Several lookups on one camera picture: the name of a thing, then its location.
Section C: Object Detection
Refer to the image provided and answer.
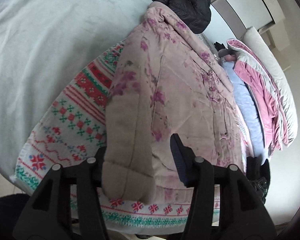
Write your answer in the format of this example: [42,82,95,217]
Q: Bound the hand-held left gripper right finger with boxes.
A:
[170,133,276,240]

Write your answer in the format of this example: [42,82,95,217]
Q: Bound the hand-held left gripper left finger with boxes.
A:
[13,146,109,240]

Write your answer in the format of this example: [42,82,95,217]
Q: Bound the pink floral padded garment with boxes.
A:
[101,1,245,205]

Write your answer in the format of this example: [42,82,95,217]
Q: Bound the red green patterned knit blanket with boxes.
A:
[15,41,255,235]

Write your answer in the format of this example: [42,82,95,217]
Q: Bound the lavender cloth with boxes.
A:
[220,56,268,160]

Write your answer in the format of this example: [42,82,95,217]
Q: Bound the person's dark trousers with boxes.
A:
[0,194,38,240]

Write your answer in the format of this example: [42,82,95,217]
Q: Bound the pink and grey quilt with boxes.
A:
[226,39,293,152]

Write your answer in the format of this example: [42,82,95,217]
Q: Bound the small grey cloth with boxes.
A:
[217,48,237,63]

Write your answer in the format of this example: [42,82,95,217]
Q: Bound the black glove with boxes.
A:
[213,41,227,53]

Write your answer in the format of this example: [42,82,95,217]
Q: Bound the white pillow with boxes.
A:
[241,26,298,147]

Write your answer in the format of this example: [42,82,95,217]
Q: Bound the white bed sheet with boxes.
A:
[0,0,155,183]

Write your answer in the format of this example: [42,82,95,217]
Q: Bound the black puffer jacket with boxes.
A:
[146,0,212,34]

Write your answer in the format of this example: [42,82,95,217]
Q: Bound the white wardrobe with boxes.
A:
[185,0,285,30]

